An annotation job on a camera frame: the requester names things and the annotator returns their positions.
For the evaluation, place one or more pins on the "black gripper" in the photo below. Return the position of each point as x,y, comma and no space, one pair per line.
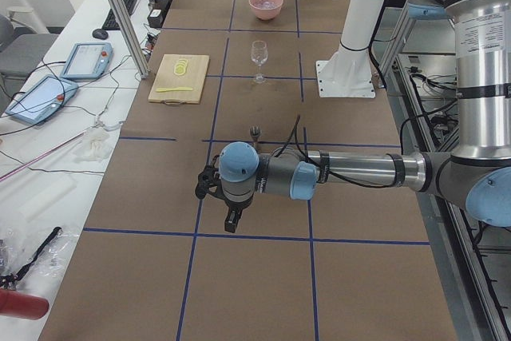
234,206

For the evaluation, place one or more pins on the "steel double jigger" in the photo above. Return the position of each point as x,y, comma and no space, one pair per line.
255,133

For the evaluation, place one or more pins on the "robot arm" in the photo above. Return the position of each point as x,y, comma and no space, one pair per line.
475,176

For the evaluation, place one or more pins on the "ice cubes pile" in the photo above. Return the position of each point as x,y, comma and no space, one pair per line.
265,4

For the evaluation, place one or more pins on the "clear wine glass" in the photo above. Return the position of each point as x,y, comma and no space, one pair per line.
259,55

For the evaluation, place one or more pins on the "pink bowl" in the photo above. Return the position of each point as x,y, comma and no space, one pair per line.
266,15

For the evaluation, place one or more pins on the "black power adapter box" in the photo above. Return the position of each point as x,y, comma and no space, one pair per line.
155,18

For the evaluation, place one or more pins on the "bamboo cutting board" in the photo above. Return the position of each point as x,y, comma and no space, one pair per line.
194,77

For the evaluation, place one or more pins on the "yellow plastic knife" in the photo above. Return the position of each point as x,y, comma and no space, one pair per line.
174,89

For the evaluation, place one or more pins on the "white crumpled cloth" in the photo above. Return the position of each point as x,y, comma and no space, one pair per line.
93,146

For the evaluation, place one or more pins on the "black computer mouse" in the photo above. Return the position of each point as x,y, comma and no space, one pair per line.
100,34

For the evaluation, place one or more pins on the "far teach pendant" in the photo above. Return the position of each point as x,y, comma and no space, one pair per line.
87,61

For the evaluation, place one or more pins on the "teach pendant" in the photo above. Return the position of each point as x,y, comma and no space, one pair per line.
42,100
87,61

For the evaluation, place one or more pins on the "near teach pendant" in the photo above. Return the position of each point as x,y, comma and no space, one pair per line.
42,100

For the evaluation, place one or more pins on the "red fire extinguisher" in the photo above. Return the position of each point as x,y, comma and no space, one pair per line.
23,306

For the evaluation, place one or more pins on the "grey office chair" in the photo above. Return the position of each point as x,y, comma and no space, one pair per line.
22,49

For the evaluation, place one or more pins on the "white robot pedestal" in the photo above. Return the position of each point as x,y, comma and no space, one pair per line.
347,73

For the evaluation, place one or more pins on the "aluminium frame post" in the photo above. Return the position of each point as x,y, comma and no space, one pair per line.
123,19

